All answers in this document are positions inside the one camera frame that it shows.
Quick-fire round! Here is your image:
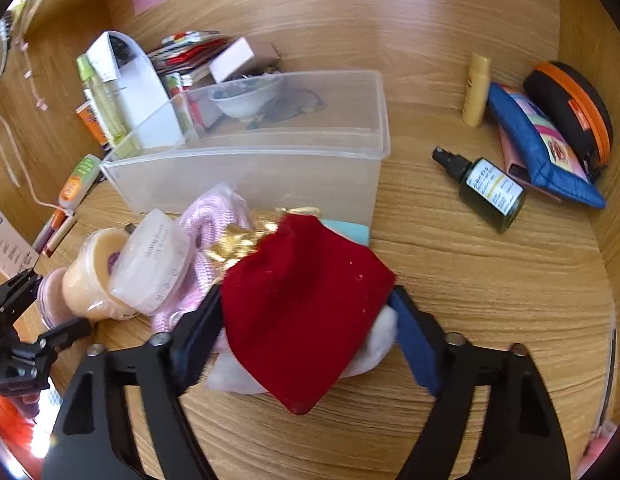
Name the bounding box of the white cable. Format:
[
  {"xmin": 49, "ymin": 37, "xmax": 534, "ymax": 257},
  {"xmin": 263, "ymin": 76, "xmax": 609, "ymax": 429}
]
[{"xmin": 0, "ymin": 109, "xmax": 66, "ymax": 212}]

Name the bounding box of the black orange zip case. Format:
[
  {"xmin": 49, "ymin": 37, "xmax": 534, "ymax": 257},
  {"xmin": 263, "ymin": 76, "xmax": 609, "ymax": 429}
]
[{"xmin": 523, "ymin": 61, "xmax": 613, "ymax": 181}]

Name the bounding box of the yellow green spray bottle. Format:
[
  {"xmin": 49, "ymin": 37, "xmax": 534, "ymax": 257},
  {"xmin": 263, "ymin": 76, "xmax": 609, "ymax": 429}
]
[{"xmin": 77, "ymin": 54, "xmax": 128, "ymax": 148}]

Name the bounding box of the red velvet pouch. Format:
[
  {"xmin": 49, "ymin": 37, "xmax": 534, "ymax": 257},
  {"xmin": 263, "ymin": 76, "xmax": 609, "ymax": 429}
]
[{"xmin": 221, "ymin": 214, "xmax": 395, "ymax": 415}]

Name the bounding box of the stack of books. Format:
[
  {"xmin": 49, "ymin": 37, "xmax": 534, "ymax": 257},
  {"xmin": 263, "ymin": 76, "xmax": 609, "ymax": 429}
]
[{"xmin": 147, "ymin": 30, "xmax": 231, "ymax": 94}]

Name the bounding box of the dark green spray bottle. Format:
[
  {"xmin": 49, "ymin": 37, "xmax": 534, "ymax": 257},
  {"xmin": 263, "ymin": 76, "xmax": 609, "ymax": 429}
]
[{"xmin": 432, "ymin": 146, "xmax": 526, "ymax": 233}]

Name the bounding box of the orange sunscreen tube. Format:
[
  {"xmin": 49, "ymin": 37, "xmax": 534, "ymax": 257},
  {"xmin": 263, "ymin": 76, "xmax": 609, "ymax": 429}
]
[{"xmin": 76, "ymin": 102, "xmax": 108, "ymax": 148}]

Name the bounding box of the small white cardboard box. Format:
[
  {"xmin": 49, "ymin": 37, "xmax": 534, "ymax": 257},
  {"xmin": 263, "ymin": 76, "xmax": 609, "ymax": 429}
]
[{"xmin": 209, "ymin": 37, "xmax": 279, "ymax": 84}]

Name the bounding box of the pink rope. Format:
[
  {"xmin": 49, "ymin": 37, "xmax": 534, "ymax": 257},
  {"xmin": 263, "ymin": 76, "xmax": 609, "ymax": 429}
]
[{"xmin": 150, "ymin": 182, "xmax": 251, "ymax": 334}]

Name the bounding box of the yellow cream jar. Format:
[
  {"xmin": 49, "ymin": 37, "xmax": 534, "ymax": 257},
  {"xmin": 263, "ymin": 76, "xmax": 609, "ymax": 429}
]
[{"xmin": 62, "ymin": 228, "xmax": 136, "ymax": 323}]

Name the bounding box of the blue patchwork pouch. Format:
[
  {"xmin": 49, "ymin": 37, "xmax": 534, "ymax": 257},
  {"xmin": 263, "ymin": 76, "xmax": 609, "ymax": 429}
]
[{"xmin": 488, "ymin": 82, "xmax": 607, "ymax": 209}]

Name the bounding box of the bowl of beads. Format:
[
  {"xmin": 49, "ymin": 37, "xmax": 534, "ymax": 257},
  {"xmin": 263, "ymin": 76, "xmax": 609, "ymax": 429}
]
[{"xmin": 208, "ymin": 75, "xmax": 283, "ymax": 122}]

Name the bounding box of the pink round jar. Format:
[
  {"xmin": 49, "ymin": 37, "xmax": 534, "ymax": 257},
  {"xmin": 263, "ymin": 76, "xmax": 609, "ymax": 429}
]
[{"xmin": 37, "ymin": 268, "xmax": 75, "ymax": 330}]

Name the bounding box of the pink phone under pouch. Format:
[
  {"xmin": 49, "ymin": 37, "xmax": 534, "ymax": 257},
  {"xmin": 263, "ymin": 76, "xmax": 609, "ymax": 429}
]
[{"xmin": 498, "ymin": 127, "xmax": 561, "ymax": 202}]

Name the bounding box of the pens cluster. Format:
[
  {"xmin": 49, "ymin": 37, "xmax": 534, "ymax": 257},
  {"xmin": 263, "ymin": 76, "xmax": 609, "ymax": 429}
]
[{"xmin": 33, "ymin": 210, "xmax": 77, "ymax": 257}]

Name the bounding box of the green orange glue tube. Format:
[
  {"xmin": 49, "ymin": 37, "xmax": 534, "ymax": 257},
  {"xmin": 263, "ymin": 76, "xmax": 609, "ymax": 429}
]
[{"xmin": 58, "ymin": 154, "xmax": 101, "ymax": 210}]

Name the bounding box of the translucent round lidded container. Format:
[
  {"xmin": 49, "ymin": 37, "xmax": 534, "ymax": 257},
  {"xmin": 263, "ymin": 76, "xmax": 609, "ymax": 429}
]
[{"xmin": 108, "ymin": 209, "xmax": 194, "ymax": 315}]

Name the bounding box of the yellow lotion tube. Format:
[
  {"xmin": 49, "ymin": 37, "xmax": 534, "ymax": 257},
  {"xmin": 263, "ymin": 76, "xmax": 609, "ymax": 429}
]
[{"xmin": 462, "ymin": 53, "xmax": 491, "ymax": 127}]

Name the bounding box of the clear plastic storage bin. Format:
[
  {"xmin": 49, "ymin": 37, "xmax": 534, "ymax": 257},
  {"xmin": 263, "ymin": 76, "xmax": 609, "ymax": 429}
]
[{"xmin": 102, "ymin": 70, "xmax": 391, "ymax": 226}]

